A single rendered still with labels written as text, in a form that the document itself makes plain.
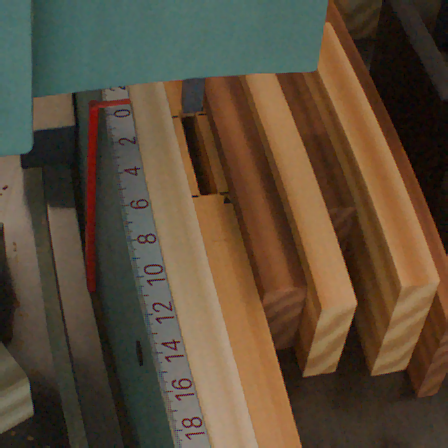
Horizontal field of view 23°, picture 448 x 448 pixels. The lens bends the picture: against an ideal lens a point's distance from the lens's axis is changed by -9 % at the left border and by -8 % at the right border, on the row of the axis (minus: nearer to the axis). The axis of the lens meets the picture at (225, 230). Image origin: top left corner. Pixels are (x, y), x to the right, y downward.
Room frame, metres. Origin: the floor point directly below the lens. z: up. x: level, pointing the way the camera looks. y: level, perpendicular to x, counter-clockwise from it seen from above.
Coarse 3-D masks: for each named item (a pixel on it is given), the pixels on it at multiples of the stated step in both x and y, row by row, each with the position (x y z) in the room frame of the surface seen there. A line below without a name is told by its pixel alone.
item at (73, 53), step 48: (48, 0) 0.36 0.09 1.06; (96, 0) 0.37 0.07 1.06; (144, 0) 0.38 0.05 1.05; (192, 0) 0.38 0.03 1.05; (240, 0) 0.39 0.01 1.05; (288, 0) 0.39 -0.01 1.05; (48, 48) 0.36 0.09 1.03; (96, 48) 0.37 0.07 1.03; (144, 48) 0.38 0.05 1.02; (192, 48) 0.38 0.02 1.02; (240, 48) 0.39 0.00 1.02; (288, 48) 0.40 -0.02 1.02
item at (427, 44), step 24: (384, 0) 0.49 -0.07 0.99; (408, 0) 0.49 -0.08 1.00; (384, 24) 0.48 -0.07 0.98; (408, 24) 0.46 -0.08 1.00; (384, 48) 0.47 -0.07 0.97; (408, 48) 0.45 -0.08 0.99; (432, 48) 0.45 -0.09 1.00; (384, 72) 0.47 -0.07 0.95; (408, 72) 0.44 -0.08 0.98; (432, 72) 0.43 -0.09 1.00; (384, 96) 0.46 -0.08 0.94; (408, 96) 0.44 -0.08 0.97; (432, 96) 0.41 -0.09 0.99; (408, 120) 0.43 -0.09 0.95; (432, 120) 0.41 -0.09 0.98; (408, 144) 0.43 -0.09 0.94; (432, 144) 0.41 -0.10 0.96; (432, 168) 0.41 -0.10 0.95; (432, 192) 0.41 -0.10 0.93
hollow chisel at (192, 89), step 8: (184, 80) 0.42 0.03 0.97; (192, 80) 0.41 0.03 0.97; (200, 80) 0.42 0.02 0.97; (184, 88) 0.42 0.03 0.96; (192, 88) 0.41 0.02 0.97; (200, 88) 0.42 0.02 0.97; (184, 96) 0.42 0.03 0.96; (192, 96) 0.41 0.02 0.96; (200, 96) 0.42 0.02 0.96; (184, 104) 0.41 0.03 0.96; (192, 104) 0.41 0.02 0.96; (200, 104) 0.42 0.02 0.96; (184, 112) 0.41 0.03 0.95
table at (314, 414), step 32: (96, 192) 0.41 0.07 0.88; (96, 224) 0.41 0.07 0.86; (352, 320) 0.34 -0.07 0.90; (128, 352) 0.31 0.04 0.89; (288, 352) 0.32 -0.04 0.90; (352, 352) 0.32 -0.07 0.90; (128, 384) 0.31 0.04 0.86; (288, 384) 0.30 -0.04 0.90; (320, 384) 0.30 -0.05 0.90; (352, 384) 0.30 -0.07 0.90; (384, 384) 0.30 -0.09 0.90; (320, 416) 0.28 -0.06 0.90; (352, 416) 0.28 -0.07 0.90; (384, 416) 0.28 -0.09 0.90; (416, 416) 0.28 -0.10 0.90
